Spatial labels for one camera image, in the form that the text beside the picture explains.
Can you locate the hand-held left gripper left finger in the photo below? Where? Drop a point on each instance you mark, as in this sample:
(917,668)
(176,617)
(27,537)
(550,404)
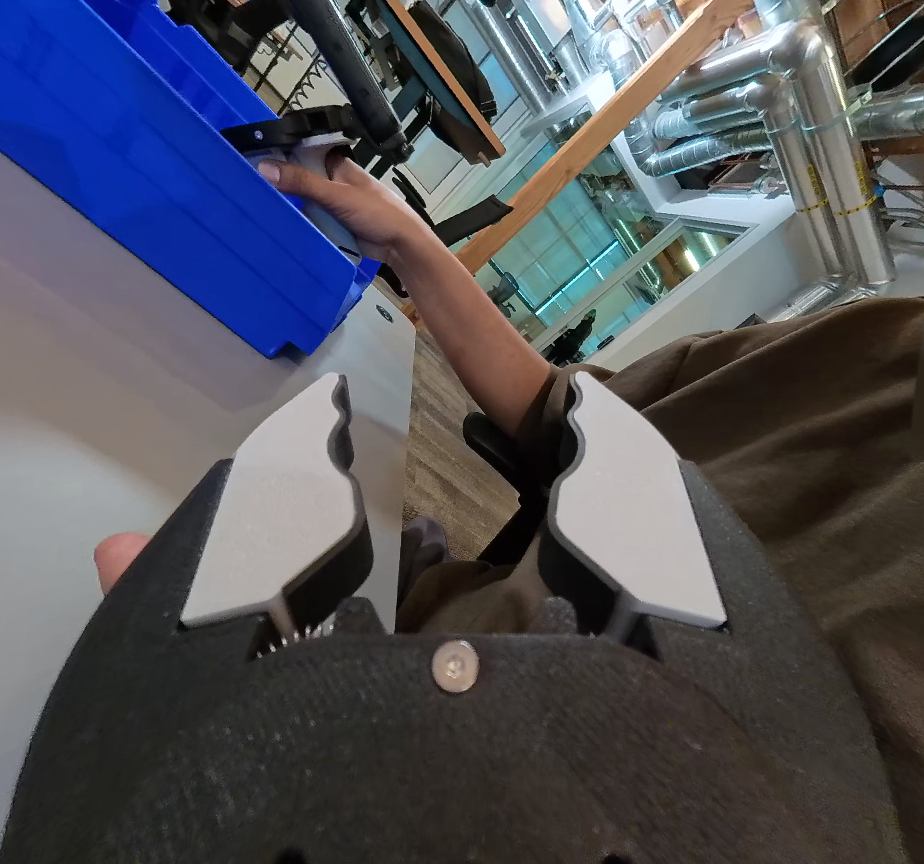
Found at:
(281,517)

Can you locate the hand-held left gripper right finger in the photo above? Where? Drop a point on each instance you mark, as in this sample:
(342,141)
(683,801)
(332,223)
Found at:
(635,517)

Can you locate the blue plastic bin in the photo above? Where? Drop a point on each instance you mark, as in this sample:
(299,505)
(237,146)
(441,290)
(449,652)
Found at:
(108,120)

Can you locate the person's right forearm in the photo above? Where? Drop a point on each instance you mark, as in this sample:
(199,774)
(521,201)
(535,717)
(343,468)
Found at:
(469,330)

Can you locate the person's right hand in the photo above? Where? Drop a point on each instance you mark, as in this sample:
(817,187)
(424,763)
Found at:
(361,207)

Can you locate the wooden top table black base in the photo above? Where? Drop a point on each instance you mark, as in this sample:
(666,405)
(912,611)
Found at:
(433,95)

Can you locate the black bag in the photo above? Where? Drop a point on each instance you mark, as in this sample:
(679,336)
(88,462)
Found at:
(455,55)

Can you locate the black chair armrest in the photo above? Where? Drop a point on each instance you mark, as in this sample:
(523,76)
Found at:
(498,445)

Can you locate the person's dark clothing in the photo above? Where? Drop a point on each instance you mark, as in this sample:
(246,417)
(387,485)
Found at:
(794,481)

